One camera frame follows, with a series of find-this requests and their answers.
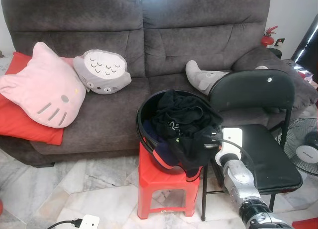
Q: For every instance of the grey owl cushion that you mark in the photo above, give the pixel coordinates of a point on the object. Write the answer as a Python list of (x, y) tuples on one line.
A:
[(102, 72)]

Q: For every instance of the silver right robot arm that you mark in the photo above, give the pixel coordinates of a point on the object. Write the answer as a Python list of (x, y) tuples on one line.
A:
[(236, 174)]

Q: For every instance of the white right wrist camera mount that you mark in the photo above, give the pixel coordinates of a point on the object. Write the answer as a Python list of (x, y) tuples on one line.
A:
[(232, 139)]

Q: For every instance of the black garment white print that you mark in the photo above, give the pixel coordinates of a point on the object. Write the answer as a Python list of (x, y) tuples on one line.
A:
[(184, 119)]

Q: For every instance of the pink cat cushion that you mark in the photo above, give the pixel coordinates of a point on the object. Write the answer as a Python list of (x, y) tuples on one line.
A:
[(44, 90)]

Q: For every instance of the white standing fan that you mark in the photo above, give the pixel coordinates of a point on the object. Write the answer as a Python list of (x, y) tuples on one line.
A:
[(303, 149)]

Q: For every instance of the grey plush toy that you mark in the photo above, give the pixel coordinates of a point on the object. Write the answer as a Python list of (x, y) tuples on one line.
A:
[(198, 77)]

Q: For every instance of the navy garment orange trim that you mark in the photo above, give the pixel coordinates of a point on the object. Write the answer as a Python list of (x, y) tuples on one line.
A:
[(164, 154)]

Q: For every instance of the black folding chair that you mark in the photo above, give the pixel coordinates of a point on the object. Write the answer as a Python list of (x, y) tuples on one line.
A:
[(248, 87)]

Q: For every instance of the red plastic stool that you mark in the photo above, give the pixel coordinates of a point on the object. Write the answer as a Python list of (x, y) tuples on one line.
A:
[(164, 184)]

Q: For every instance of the red cushion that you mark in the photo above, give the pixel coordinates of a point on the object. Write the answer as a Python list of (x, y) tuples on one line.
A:
[(25, 129)]

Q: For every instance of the black laundry basket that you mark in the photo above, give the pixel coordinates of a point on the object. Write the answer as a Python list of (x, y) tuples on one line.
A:
[(144, 119)]

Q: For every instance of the red fire extinguisher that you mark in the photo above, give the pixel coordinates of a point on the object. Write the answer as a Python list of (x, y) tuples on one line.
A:
[(268, 39)]

